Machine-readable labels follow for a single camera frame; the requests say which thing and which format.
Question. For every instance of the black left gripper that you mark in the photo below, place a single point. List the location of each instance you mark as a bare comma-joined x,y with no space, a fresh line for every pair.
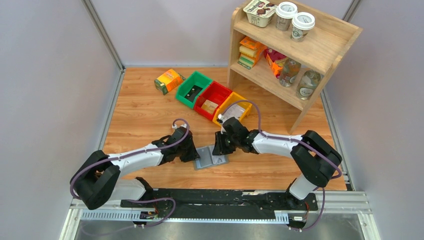
193,154

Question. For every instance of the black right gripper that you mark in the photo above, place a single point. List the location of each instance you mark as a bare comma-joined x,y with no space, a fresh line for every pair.
219,148

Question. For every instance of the white vip card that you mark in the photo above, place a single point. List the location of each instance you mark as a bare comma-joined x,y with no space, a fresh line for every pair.
234,111
219,159

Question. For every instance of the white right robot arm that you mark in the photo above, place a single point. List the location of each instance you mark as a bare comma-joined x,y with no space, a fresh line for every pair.
317,160

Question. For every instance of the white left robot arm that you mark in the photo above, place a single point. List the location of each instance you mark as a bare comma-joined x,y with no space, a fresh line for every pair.
100,178

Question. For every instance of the white VIP card in bin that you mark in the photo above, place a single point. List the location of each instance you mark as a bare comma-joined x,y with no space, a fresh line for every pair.
234,111

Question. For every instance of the gold credit card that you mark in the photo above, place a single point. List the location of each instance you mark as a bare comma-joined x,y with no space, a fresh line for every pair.
209,106

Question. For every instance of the black credit card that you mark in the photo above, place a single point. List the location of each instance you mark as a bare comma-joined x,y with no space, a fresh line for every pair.
195,90

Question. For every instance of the yellow plastic bin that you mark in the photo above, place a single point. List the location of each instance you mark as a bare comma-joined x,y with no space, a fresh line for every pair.
233,97

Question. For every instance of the red plastic bin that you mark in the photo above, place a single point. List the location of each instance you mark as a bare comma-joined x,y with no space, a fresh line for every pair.
215,92

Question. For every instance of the green plastic bin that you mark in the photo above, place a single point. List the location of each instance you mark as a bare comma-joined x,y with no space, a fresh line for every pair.
196,78

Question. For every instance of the orange green sponge box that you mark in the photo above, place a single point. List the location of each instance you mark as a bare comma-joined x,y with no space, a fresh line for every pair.
168,81

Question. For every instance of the stacked sponge pack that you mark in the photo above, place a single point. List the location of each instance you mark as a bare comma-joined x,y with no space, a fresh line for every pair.
250,52

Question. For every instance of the red orange snack bag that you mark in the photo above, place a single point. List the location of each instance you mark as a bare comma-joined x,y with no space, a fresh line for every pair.
275,60

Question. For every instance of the left clear glass bottle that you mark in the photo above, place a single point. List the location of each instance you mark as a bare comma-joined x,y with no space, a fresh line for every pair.
289,72

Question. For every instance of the clear glass bottle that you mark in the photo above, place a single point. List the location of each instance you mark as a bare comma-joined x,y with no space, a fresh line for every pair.
289,72
308,83

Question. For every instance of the right clear glass bottle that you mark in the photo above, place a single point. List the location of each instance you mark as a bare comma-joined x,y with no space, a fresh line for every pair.
308,83

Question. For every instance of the right white lidded cup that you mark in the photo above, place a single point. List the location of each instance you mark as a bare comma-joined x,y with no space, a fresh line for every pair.
302,23

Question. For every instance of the white lidded cup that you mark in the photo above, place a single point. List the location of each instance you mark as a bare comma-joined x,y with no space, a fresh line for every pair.
285,12
302,23

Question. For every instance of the left white lidded cup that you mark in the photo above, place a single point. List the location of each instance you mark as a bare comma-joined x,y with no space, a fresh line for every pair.
285,12

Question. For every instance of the aluminium rail frame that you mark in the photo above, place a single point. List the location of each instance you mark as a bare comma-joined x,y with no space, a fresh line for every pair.
342,215

